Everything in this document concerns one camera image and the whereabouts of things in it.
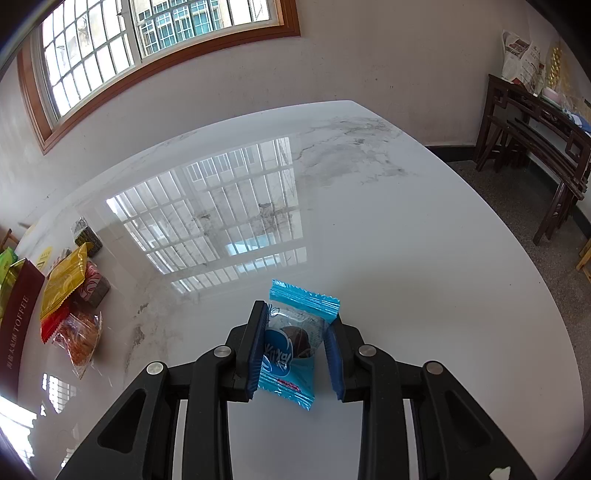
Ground small bamboo stool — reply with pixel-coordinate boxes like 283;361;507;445
576;238;591;282

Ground blue cookie snack packet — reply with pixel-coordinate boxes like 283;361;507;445
259;279;341;410

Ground green box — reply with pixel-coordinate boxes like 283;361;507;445
0;247;18;294

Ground gold foil snack packet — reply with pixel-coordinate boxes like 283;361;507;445
40;243;88;321

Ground wooden framed window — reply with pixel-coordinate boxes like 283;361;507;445
17;0;301;154

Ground gold bead ornament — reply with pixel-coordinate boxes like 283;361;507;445
545;40;570;93

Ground red snack packet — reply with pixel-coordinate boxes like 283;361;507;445
40;299;71;343

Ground clear bag orange snacks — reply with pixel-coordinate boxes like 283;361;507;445
51;311;102;379

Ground dark wooden side table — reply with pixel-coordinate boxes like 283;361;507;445
475;75;590;244

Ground black sesame bar packet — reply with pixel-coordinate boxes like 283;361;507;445
71;217;103;258

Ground newspaper bundle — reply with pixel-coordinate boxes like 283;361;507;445
501;30;545;95

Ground dark red toffee tin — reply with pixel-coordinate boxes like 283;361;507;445
0;258;44;402

